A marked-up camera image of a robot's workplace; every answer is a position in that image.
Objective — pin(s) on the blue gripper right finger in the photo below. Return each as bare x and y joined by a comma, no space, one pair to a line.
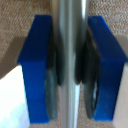
106,66

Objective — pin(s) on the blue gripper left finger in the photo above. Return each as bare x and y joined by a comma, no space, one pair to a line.
36,66

